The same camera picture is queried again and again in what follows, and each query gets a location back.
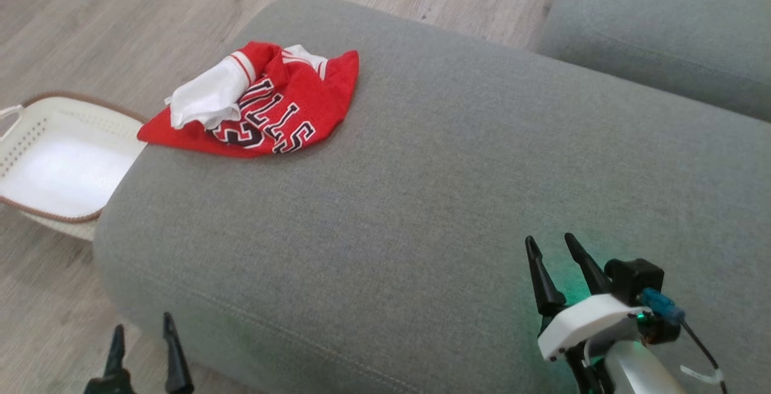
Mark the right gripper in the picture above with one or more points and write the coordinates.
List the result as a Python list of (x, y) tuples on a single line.
[(587, 325)]

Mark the white perforated laundry basket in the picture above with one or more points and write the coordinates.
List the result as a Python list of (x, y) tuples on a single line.
[(60, 177)]

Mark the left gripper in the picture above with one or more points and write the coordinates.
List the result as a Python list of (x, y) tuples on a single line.
[(111, 385)]

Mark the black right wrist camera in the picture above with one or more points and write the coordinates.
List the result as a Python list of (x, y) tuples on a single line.
[(632, 276)]

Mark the red Bulls jersey white sleeves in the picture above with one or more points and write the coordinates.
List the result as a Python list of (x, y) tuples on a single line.
[(313, 99)]

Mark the grey fabric sofa seat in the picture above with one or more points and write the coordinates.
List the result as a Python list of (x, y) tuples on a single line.
[(421, 201)]

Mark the grey sofa cushion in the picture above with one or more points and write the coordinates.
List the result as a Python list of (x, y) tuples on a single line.
[(662, 26)]

